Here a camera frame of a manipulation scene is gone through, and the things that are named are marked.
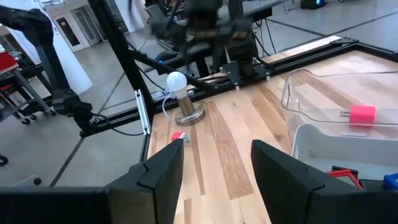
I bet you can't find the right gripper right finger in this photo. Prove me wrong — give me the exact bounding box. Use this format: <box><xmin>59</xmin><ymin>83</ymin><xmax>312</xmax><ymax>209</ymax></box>
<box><xmin>251</xmin><ymin>139</ymin><xmax>326</xmax><ymax>224</ymax></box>

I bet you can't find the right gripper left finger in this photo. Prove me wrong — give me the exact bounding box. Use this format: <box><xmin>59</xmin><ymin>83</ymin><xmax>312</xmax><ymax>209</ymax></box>
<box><xmin>106</xmin><ymin>139</ymin><xmax>185</xmax><ymax>224</ymax></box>

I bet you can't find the pink red plug adapter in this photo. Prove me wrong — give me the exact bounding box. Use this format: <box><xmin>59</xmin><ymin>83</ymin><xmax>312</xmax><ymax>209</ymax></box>
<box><xmin>170</xmin><ymin>131</ymin><xmax>191</xmax><ymax>146</ymax></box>

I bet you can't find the small red digital meter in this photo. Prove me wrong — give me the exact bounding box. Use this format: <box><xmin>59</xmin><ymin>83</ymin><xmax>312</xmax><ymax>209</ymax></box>
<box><xmin>326</xmin><ymin>169</ymin><xmax>364</xmax><ymax>190</ymax></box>

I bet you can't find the pink cube wall charger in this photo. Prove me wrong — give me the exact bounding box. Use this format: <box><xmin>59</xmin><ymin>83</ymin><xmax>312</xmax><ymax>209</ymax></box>
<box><xmin>340</xmin><ymin>105</ymin><xmax>376</xmax><ymax>127</ymax></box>

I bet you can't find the small blue digital meter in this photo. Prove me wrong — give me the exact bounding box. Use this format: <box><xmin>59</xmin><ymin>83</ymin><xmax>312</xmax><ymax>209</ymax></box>
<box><xmin>382</xmin><ymin>172</ymin><xmax>398</xmax><ymax>191</ymax></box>

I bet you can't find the clear plastic bin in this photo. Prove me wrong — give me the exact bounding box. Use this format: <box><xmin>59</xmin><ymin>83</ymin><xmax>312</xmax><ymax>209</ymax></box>
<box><xmin>280</xmin><ymin>68</ymin><xmax>398</xmax><ymax>156</ymax></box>

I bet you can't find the white bulb wooden lamp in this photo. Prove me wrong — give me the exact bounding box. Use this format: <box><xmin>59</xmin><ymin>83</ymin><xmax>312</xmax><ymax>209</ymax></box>
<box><xmin>165</xmin><ymin>71</ymin><xmax>206</xmax><ymax>127</ymax></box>

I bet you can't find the black computer mouse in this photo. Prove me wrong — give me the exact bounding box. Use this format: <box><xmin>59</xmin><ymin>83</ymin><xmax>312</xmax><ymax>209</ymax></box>
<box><xmin>154</xmin><ymin>51</ymin><xmax>175</xmax><ymax>65</ymax></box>

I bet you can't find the metal rolling cart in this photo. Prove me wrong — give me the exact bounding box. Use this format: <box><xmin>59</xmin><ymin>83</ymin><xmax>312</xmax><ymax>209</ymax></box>
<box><xmin>0</xmin><ymin>51</ymin><xmax>58</xmax><ymax>125</ymax></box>

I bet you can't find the black box with blue light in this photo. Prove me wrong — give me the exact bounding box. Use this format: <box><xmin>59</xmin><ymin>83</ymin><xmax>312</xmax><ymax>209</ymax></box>
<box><xmin>300</xmin><ymin>0</ymin><xmax>327</xmax><ymax>10</ymax></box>

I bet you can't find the red book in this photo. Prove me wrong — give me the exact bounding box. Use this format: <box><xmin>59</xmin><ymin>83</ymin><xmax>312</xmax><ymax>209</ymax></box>
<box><xmin>0</xmin><ymin>51</ymin><xmax>19</xmax><ymax>74</ymax></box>

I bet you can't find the white power cable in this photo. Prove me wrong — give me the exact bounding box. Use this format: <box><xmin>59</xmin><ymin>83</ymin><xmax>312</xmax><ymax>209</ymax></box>
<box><xmin>151</xmin><ymin>88</ymin><xmax>195</xmax><ymax>121</ymax></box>

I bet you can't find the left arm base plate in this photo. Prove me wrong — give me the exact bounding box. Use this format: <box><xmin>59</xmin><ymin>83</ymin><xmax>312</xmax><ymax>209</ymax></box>
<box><xmin>221</xmin><ymin>60</ymin><xmax>271</xmax><ymax>86</ymax></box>

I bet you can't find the black aluminium table frame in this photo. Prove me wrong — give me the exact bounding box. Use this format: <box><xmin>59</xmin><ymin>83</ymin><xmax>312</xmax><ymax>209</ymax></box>
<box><xmin>88</xmin><ymin>0</ymin><xmax>398</xmax><ymax>162</ymax></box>

